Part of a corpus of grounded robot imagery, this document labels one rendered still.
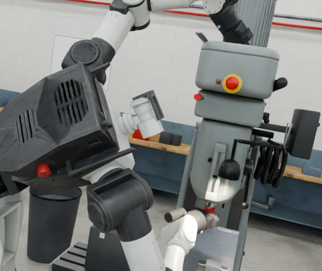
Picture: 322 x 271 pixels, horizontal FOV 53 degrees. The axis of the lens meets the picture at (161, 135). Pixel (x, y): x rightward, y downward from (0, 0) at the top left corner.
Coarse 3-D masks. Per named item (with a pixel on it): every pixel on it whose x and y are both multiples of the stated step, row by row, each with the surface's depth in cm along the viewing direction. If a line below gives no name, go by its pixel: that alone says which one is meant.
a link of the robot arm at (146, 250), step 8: (152, 232) 84; (120, 240) 84; (136, 240) 81; (144, 240) 82; (152, 240) 84; (128, 248) 82; (136, 248) 81; (144, 248) 82; (152, 248) 83; (128, 256) 83; (136, 256) 82; (144, 256) 82; (152, 256) 83; (160, 256) 86; (128, 264) 85; (136, 264) 82; (144, 264) 82; (152, 264) 82; (160, 264) 84
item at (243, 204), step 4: (248, 160) 130; (252, 160) 130; (248, 164) 129; (252, 164) 129; (244, 168) 129; (248, 168) 128; (252, 168) 130; (244, 172) 129; (248, 172) 129; (248, 176) 129; (248, 180) 127; (248, 184) 126; (248, 188) 125; (244, 196) 123; (244, 200) 122; (244, 204) 120; (248, 204) 121; (244, 208) 120
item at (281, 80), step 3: (279, 78) 103; (282, 78) 103; (276, 81) 104; (279, 81) 103; (282, 81) 103; (285, 81) 103; (276, 84) 104; (279, 84) 104; (282, 84) 103; (285, 84) 103; (276, 87) 108; (279, 87) 104; (282, 87) 103; (273, 90) 125; (276, 90) 125
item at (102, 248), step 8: (96, 232) 137; (112, 232) 136; (88, 240) 138; (96, 240) 137; (104, 240) 136; (112, 240) 135; (88, 248) 138; (96, 248) 137; (104, 248) 136; (112, 248) 136; (120, 248) 135; (88, 256) 139; (96, 256) 138; (104, 256) 137; (112, 256) 136; (120, 256) 135; (88, 264) 139; (96, 264) 138; (104, 264) 137; (112, 264) 136; (120, 264) 135
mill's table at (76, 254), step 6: (72, 246) 157; (78, 246) 157; (84, 246) 157; (66, 252) 151; (72, 252) 150; (78, 252) 151; (84, 252) 152; (60, 258) 145; (66, 258) 145; (72, 258) 145; (78, 258) 146; (84, 258) 147; (54, 264) 139; (60, 264) 139; (66, 264) 140; (72, 264) 141; (78, 264) 143; (84, 264) 142; (48, 270) 140; (54, 270) 140; (60, 270) 138; (66, 270) 138; (72, 270) 137; (78, 270) 137; (84, 270) 138; (90, 270) 138
